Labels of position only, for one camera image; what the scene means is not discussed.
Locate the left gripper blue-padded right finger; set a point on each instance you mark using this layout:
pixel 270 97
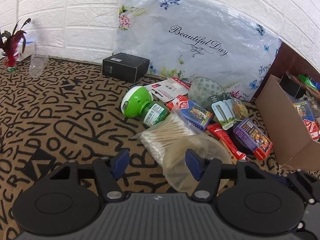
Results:
pixel 207 172

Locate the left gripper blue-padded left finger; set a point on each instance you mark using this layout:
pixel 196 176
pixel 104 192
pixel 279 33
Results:
pixel 107 172

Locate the red toothpaste tube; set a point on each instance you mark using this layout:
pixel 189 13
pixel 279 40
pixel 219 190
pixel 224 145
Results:
pixel 217 130

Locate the bag of cotton swabs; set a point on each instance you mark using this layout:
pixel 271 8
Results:
pixel 159 137

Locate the blue red playing card box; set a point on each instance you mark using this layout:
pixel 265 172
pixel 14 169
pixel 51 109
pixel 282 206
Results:
pixel 197 115

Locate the purple red playing card box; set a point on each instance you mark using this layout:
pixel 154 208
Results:
pixel 253 138

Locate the brown cardboard box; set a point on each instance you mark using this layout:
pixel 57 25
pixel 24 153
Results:
pixel 292 143

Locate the green white blister pack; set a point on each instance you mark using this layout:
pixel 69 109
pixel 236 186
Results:
pixel 224 113

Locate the green mosquito repellent bottle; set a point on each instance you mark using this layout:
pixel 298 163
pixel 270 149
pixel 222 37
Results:
pixel 138 101

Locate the card box inside carton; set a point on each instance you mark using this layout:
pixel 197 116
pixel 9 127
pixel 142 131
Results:
pixel 307 116

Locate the clear patterned tape roll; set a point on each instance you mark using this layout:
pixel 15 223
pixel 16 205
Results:
pixel 202 90

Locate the white red blister card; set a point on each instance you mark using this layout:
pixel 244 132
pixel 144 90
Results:
pixel 168 89

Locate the black cardboard box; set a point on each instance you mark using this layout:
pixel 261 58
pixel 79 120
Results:
pixel 125 67

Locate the dark brown wooden board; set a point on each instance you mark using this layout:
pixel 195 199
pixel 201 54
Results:
pixel 287 60

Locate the clear plastic cup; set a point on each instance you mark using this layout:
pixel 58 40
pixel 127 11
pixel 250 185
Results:
pixel 38 61

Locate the white floral plastic bag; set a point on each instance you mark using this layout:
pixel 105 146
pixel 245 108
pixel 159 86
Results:
pixel 191 38

